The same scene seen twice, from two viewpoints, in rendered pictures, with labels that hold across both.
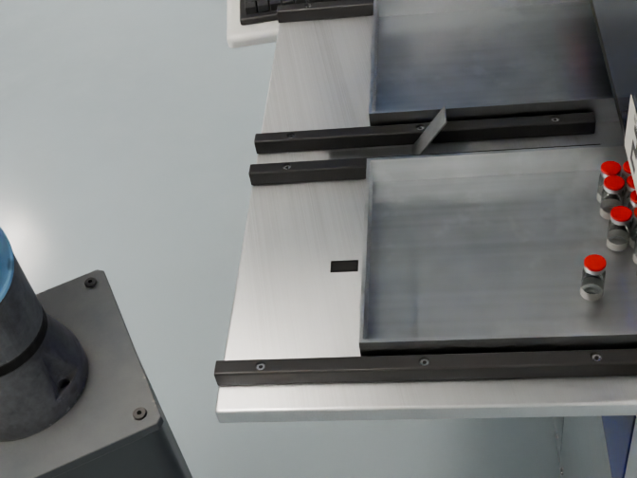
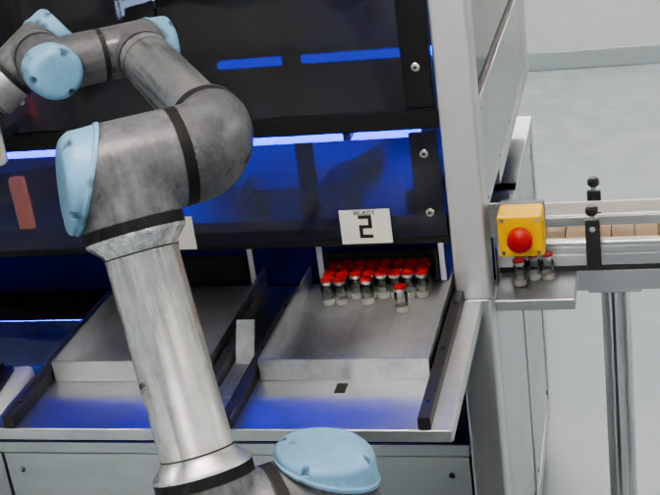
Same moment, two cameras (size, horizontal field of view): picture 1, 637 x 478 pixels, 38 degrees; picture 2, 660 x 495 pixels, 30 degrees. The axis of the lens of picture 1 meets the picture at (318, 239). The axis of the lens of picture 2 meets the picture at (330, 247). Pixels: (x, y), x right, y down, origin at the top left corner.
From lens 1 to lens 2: 168 cm
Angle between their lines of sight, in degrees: 72
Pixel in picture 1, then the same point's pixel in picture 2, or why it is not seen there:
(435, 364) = (446, 345)
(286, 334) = (394, 407)
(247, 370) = (430, 405)
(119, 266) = not seen: outside the picture
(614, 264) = (383, 303)
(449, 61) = not seen: hidden behind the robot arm
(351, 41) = (79, 392)
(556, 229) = (347, 318)
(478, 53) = not seen: hidden behind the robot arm
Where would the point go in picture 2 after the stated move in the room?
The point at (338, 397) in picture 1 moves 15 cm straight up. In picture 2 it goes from (453, 386) to (444, 293)
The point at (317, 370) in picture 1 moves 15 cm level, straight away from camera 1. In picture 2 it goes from (438, 381) to (334, 394)
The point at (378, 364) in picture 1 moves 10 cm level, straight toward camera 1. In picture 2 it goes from (440, 361) to (509, 356)
